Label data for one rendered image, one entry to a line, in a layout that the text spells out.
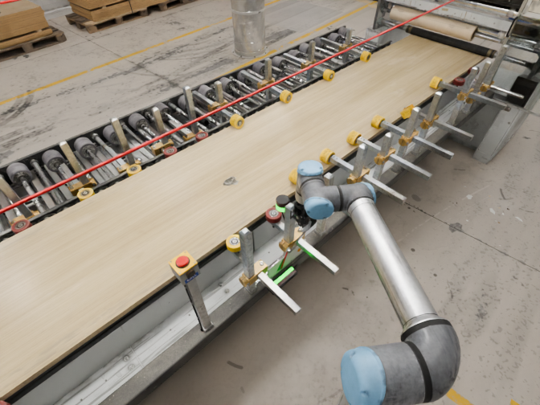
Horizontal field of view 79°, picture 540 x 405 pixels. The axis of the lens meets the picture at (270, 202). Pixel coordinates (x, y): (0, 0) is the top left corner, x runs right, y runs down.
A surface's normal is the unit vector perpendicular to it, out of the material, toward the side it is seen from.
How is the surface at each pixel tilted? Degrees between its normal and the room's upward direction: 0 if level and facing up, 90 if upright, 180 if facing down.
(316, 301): 0
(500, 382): 0
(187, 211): 0
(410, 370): 11
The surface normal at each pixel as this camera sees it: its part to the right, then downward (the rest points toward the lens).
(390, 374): 0.02, -0.56
